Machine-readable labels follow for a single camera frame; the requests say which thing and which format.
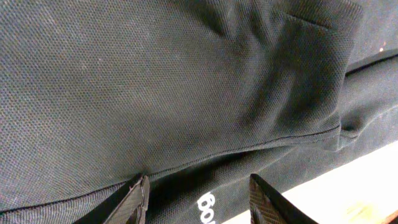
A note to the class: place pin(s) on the black polo shirt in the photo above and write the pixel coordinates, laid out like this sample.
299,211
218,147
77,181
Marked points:
196,95

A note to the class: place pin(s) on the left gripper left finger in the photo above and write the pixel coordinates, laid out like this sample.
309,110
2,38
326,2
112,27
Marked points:
128,205

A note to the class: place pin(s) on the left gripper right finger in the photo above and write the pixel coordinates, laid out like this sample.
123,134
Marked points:
268,206

